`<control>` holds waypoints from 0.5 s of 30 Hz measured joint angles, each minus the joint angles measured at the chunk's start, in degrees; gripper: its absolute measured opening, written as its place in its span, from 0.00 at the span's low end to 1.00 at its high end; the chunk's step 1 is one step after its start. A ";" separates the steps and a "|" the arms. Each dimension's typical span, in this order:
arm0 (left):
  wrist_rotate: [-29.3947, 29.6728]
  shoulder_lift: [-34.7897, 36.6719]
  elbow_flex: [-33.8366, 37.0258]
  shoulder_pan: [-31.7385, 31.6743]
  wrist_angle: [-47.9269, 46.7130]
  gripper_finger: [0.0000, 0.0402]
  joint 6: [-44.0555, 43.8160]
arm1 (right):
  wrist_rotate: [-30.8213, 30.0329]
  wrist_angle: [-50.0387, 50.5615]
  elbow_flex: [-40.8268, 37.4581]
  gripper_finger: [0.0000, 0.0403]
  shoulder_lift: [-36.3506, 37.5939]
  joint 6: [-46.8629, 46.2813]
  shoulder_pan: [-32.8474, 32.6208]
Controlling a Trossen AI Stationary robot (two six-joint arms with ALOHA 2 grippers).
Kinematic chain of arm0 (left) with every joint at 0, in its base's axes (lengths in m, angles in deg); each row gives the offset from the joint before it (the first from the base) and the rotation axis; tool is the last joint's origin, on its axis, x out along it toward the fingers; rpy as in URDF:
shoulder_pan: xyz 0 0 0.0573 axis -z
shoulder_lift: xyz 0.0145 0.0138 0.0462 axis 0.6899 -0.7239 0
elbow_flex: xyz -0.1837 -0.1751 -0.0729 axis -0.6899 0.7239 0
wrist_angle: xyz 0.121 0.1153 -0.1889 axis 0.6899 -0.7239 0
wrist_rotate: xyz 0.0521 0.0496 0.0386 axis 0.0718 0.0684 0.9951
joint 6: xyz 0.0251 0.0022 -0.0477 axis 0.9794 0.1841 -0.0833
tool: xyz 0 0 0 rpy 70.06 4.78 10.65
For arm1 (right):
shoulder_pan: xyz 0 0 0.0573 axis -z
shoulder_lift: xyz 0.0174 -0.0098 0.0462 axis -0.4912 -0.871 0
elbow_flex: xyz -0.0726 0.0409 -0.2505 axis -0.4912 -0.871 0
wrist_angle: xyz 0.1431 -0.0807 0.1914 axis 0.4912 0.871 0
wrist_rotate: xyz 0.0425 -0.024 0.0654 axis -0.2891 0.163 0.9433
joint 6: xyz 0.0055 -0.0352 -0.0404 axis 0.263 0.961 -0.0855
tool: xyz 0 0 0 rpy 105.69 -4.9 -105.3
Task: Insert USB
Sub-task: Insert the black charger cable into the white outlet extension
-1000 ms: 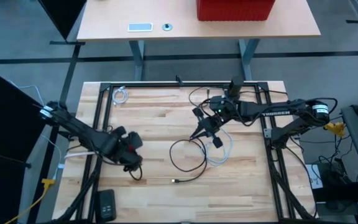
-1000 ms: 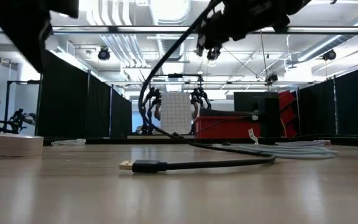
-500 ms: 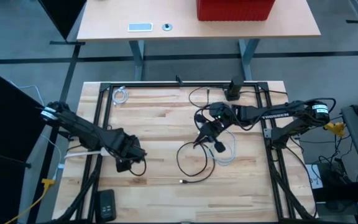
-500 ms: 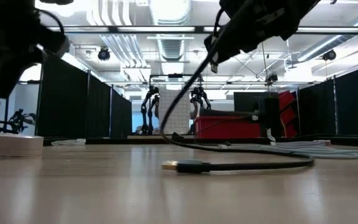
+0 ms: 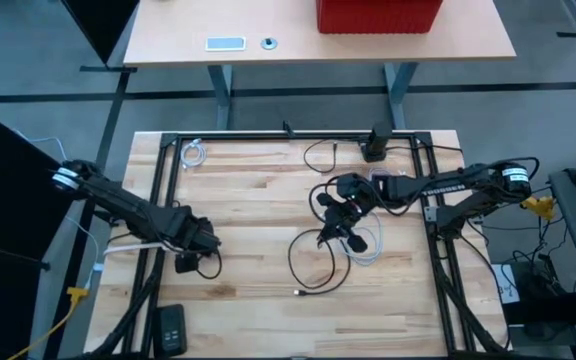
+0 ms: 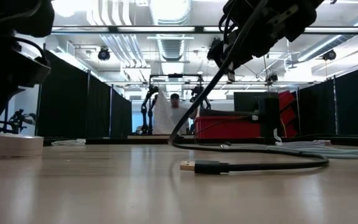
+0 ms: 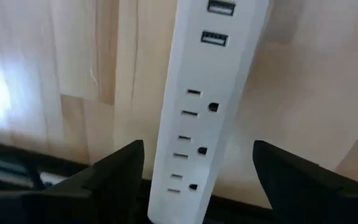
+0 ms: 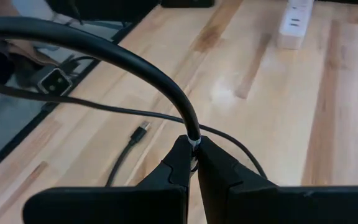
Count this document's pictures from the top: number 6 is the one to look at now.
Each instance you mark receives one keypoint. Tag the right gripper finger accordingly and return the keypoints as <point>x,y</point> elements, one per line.
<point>242,40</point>
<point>258,49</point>

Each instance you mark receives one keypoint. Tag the white power strip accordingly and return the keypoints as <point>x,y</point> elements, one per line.
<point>11,144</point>

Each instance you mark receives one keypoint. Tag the black charging tower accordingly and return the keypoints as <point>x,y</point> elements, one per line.
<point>269,118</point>

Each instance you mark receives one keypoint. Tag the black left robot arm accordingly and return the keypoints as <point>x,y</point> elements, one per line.
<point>11,15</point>

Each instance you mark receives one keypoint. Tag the black background robot arm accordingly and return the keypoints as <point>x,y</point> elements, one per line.
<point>197,91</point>
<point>144,112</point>
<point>20,119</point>

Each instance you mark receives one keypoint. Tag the black monitor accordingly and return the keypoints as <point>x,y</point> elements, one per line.
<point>244,101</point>

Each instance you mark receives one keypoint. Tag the red stacked crates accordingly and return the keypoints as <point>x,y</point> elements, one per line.
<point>287,102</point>

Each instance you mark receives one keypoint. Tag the black partition panel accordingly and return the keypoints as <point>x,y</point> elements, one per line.
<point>356,105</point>
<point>64,105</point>

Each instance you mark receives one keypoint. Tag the red storage bin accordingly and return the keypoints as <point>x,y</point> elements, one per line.
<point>228,127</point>

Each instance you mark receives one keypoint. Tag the black overhead crossbeam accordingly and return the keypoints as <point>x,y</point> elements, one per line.
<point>113,30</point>

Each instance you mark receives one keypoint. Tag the person in grey shirt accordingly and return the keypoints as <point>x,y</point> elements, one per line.
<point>163,118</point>

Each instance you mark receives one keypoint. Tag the white ceiling pipes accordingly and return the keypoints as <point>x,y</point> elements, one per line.
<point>126,46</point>

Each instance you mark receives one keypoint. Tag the silver ventilation duct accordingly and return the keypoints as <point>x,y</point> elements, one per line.
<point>172,46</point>

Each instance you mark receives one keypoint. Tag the black aluminium table frame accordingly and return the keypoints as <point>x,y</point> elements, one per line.
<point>120,141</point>

